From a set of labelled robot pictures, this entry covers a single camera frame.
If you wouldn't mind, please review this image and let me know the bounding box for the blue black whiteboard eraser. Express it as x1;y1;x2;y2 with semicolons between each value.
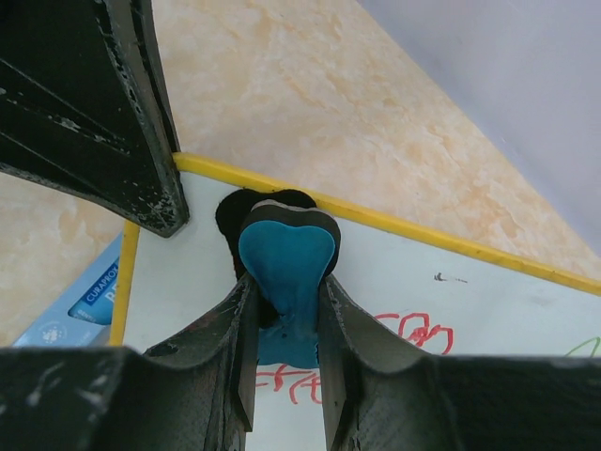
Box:
215;189;341;369

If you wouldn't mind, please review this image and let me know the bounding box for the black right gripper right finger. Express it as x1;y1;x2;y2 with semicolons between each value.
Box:
318;276;600;450

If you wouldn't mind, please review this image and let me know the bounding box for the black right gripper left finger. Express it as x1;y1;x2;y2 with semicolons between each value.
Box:
1;276;259;450

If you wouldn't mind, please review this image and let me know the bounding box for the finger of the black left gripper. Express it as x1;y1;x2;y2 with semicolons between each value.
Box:
1;0;190;238

